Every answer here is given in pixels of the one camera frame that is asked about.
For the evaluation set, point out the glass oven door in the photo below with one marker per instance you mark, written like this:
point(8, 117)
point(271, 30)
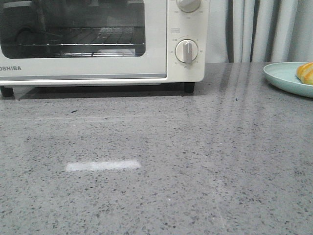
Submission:
point(78, 63)

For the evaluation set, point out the golden croissant bread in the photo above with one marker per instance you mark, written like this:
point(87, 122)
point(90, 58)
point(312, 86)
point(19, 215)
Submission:
point(305, 73)

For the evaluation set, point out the black oven foot right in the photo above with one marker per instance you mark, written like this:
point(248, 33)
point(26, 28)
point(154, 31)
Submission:
point(189, 87)

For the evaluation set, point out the black oven foot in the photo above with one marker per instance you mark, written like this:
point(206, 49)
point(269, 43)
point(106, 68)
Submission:
point(189, 87)
point(7, 91)

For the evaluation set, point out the white Toshiba toaster oven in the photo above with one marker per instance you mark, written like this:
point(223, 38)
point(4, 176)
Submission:
point(180, 26)

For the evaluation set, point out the black oven foot left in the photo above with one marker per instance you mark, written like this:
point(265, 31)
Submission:
point(7, 91)

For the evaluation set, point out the lower cream timer knob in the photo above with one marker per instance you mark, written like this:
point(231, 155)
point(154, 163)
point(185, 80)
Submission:
point(186, 51)

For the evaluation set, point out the upper cream temperature knob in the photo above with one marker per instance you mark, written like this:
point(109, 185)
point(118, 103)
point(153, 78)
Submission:
point(188, 6)

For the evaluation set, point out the grey white curtain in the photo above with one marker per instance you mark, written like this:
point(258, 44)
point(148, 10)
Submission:
point(242, 31)

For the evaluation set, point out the light green plate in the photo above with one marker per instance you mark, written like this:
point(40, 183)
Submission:
point(283, 76)

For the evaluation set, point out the metal wire oven rack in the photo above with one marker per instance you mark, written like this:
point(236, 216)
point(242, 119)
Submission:
point(86, 36)

